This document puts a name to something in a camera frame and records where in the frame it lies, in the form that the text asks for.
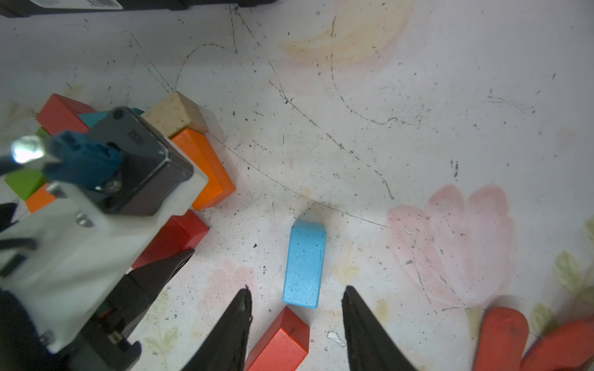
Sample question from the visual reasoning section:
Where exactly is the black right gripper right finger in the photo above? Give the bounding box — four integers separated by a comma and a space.
342, 286, 415, 371

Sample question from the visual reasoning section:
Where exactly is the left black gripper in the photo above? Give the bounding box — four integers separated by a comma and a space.
1, 139, 208, 370

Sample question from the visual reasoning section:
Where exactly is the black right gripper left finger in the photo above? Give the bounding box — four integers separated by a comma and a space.
183, 287, 252, 371

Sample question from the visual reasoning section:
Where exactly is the dark red rectangular block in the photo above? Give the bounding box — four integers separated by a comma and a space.
131, 210, 209, 270

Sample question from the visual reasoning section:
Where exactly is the orange rectangular block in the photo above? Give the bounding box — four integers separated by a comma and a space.
172, 128, 236, 210

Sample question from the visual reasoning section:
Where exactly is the light blue block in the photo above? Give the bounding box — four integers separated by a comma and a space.
283, 220, 327, 309

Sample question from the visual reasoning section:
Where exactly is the green rectangular block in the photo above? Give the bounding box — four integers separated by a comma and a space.
1, 128, 50, 201

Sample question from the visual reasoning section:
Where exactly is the natural wood rectangular block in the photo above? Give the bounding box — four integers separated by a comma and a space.
141, 92, 208, 139

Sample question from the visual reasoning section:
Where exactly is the teal triangular block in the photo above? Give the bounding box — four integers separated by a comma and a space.
77, 107, 143, 134

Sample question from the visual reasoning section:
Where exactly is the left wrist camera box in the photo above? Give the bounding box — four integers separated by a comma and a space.
41, 107, 194, 216

